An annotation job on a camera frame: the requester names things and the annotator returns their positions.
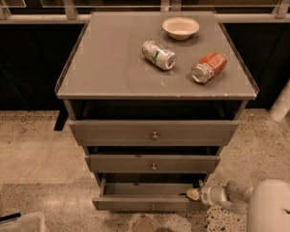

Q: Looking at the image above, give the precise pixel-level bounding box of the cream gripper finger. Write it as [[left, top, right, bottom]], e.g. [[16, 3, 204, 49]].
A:
[[186, 188, 200, 201]]

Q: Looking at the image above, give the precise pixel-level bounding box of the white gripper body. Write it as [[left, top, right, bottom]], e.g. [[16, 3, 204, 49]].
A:
[[200, 186, 228, 206]]

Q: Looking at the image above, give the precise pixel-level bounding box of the grey bottom drawer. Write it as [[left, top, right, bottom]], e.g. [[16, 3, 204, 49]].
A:
[[93, 178, 209, 212]]

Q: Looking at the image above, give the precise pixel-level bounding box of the grey drawer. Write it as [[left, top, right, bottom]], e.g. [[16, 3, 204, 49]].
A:
[[69, 120, 238, 146], [93, 178, 209, 212], [85, 155, 220, 174]]

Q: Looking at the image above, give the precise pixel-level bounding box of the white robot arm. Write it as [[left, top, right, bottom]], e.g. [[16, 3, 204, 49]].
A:
[[186, 179, 290, 232]]

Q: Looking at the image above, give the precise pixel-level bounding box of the grey middle drawer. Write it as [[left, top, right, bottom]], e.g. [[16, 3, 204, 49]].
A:
[[85, 155, 220, 174]]

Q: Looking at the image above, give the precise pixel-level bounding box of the grey drawer cabinet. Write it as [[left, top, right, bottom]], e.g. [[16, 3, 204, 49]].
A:
[[54, 11, 259, 196]]

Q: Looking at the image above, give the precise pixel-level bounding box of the grey top drawer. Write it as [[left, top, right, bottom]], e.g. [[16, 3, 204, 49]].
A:
[[69, 120, 238, 146]]

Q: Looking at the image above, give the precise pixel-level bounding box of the white pole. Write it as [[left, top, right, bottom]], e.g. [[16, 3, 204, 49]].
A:
[[269, 78, 290, 122]]

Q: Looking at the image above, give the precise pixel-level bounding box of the orange soda can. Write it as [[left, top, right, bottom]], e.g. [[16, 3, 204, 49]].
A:
[[191, 52, 227, 84]]

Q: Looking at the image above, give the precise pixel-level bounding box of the green and white can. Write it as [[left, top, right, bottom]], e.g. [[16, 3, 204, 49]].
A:
[[142, 40, 176, 71]]

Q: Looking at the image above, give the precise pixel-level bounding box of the clear plastic bin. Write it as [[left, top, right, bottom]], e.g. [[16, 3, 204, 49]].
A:
[[0, 212, 49, 232]]

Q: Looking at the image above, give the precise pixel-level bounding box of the white paper bowl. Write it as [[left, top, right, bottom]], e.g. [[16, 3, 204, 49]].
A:
[[162, 17, 200, 41]]

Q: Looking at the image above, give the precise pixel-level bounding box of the metal railing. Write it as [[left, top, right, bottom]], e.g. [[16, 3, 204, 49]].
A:
[[0, 0, 290, 23]]

